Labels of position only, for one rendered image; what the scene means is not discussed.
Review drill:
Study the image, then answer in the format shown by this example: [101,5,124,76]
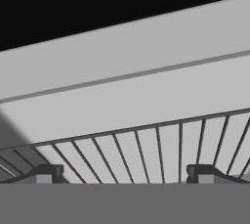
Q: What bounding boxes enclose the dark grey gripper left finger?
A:
[0,163,65,185]

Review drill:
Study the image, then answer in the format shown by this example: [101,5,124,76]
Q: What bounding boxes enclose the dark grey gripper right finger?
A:
[186,164,250,185]

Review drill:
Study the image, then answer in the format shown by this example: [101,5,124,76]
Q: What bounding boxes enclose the grey wire oven rack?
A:
[0,108,250,185]

